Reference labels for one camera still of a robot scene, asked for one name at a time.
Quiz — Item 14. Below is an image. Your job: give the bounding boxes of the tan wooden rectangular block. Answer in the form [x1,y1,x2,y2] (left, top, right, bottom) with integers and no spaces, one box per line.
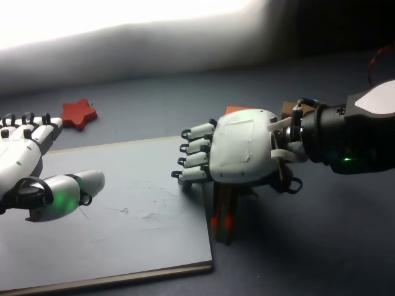
[280,101,309,120]

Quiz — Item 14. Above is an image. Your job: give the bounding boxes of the orange cube block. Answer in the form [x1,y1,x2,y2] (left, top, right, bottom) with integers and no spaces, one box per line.
[225,105,249,115]

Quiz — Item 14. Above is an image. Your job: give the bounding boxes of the thin red cable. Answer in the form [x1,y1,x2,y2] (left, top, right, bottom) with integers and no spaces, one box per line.
[366,43,395,88]

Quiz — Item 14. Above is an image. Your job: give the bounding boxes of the white cutting board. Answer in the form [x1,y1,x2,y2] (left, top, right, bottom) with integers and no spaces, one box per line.
[0,134,214,294]

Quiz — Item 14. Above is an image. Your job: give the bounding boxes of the grey table cloth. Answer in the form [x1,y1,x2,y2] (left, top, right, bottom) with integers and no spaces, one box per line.
[0,51,395,296]

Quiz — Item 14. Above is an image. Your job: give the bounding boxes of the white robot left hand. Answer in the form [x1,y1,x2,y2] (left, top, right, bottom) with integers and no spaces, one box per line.
[0,112,106,223]

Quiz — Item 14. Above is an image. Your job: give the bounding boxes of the red star block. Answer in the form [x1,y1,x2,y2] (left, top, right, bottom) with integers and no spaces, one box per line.
[60,98,99,132]

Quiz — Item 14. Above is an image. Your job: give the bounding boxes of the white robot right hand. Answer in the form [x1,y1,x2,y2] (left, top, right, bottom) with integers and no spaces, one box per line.
[170,108,305,198]

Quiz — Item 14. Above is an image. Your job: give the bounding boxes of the orange black utility knife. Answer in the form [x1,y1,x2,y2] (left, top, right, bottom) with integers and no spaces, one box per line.
[210,181,241,246]

